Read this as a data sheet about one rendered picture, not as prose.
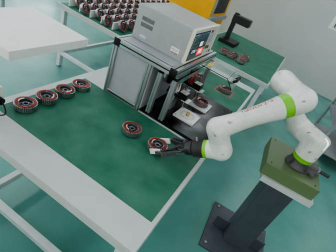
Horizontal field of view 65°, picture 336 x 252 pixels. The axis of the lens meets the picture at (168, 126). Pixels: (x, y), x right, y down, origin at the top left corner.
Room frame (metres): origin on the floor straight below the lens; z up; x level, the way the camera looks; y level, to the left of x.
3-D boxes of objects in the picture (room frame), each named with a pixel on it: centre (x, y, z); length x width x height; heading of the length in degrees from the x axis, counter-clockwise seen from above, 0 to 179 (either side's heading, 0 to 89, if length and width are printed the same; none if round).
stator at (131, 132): (1.18, 0.18, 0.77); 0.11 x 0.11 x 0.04
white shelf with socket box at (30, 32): (0.96, 0.69, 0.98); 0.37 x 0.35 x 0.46; 164
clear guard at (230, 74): (1.86, -0.18, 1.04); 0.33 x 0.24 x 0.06; 74
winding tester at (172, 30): (1.76, 0.18, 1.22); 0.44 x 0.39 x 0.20; 164
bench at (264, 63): (3.99, -0.61, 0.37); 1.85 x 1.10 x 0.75; 164
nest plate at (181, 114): (1.54, -0.09, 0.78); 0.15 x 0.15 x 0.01; 74
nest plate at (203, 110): (1.77, -0.16, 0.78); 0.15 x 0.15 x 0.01; 74
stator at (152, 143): (1.13, 0.01, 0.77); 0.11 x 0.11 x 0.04
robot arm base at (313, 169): (1.39, -0.88, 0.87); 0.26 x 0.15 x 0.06; 75
